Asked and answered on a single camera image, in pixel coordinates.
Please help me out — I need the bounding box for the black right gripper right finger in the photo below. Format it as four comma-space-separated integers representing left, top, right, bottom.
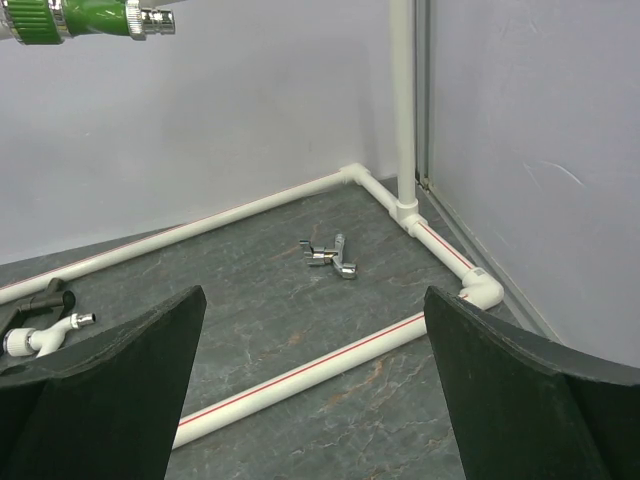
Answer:
424, 286, 639, 479

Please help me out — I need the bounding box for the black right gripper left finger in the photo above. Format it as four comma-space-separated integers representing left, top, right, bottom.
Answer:
1, 285, 207, 479

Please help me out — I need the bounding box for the white PVC pipe frame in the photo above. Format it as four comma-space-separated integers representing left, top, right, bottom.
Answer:
1, 1, 504, 447

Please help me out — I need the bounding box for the chrome metal faucet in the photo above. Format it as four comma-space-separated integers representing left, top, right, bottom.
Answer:
299, 233, 357, 280

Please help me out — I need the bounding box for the white plastic faucet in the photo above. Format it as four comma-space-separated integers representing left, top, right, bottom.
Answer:
3, 313, 96, 358

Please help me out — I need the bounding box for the dark grey lever faucet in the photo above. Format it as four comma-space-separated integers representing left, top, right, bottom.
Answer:
1, 278, 76, 335

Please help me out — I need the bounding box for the green plastic faucet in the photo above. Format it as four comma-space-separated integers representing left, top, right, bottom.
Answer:
1, 1, 176, 46

